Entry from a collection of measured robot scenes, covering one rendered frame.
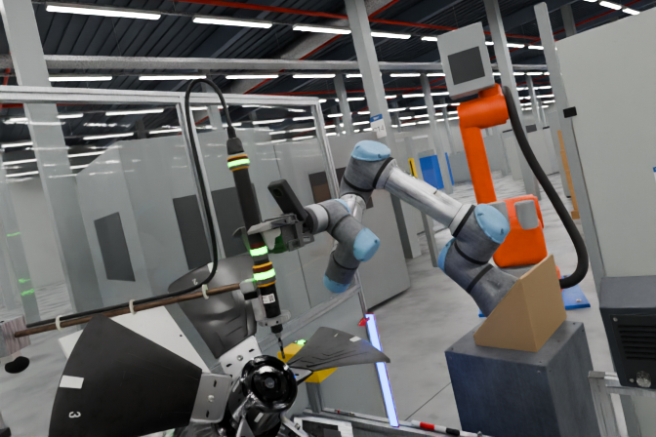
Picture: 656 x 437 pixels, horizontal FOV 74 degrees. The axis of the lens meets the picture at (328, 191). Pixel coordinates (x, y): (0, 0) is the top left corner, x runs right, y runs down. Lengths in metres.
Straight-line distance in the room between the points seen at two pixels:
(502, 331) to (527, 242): 3.24
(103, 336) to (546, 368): 1.02
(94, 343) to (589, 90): 2.22
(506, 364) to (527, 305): 0.17
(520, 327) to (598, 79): 1.42
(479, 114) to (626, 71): 2.41
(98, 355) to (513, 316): 1.02
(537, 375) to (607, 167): 1.36
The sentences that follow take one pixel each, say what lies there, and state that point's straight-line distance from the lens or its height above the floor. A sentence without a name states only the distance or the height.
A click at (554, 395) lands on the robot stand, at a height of 0.92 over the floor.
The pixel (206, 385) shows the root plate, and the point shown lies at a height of 1.25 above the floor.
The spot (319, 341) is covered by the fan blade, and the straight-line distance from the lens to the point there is 1.18.
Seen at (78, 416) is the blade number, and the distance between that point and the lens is 0.91.
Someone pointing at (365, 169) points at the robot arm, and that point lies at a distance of 1.39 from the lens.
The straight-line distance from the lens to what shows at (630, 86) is 2.44.
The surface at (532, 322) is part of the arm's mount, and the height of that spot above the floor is 1.08.
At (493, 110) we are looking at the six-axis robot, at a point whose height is 1.92.
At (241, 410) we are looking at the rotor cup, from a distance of 0.92.
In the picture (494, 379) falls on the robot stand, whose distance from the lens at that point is 1.40.
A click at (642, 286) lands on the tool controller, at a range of 1.05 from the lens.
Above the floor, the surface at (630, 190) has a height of 1.23.
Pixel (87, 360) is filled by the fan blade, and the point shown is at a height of 1.37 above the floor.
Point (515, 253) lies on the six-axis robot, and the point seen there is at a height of 0.52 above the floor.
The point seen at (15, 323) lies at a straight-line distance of 1.24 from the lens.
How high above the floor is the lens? 1.57
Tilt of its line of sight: 1 degrees down
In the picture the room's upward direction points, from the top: 13 degrees counter-clockwise
